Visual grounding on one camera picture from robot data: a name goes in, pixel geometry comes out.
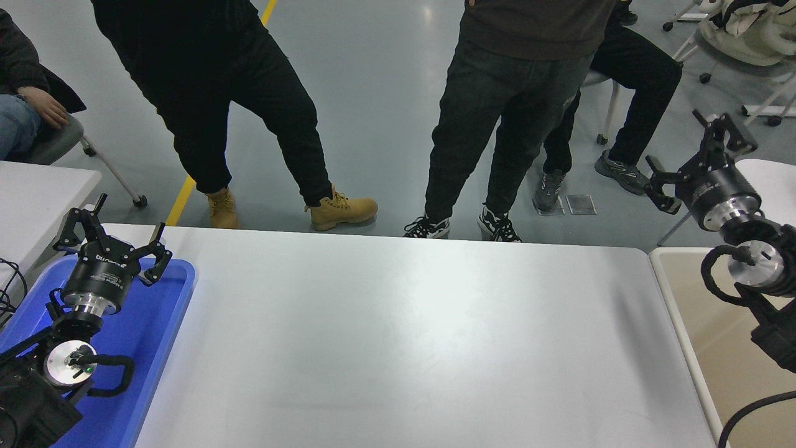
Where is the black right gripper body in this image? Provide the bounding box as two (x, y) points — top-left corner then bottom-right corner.
(677, 159), (762, 230)

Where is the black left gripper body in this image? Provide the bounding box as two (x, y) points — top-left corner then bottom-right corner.
(61, 243), (140, 307)

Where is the person's hand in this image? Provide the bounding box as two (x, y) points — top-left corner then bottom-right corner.
(17, 86), (69, 131)

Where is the white round table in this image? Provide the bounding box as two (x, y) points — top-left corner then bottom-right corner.
(657, 159), (796, 246)

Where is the white side table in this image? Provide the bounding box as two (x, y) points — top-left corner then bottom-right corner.
(0, 161), (102, 293)

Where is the white wheeled chair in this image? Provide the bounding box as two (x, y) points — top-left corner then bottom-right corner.
(663, 0), (796, 128)

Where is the blue plastic tray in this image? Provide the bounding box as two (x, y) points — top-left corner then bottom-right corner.
(0, 255), (197, 448)

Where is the grey wheeled chair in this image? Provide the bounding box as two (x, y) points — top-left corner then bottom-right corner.
(25, 114), (148, 208)

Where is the cream coat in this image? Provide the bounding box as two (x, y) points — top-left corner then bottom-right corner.
(700, 0), (796, 68)

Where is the person in grey sneakers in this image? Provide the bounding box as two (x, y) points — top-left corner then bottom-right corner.
(532, 0), (683, 213)

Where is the large pale bin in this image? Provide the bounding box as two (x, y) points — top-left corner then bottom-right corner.
(649, 246), (796, 448)

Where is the grey-seat wheeled chair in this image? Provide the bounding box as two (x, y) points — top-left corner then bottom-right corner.
(581, 68), (622, 146)

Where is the person in black-white sneakers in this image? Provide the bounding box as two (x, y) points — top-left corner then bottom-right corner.
(403, 0), (616, 243)

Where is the seated person in black jacket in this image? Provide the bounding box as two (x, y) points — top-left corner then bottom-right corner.
(0, 7), (86, 161)

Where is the person in tan boots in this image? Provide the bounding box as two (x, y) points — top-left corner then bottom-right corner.
(90, 0), (379, 232)

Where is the black cable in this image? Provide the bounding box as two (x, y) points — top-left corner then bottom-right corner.
(0, 258), (29, 327)

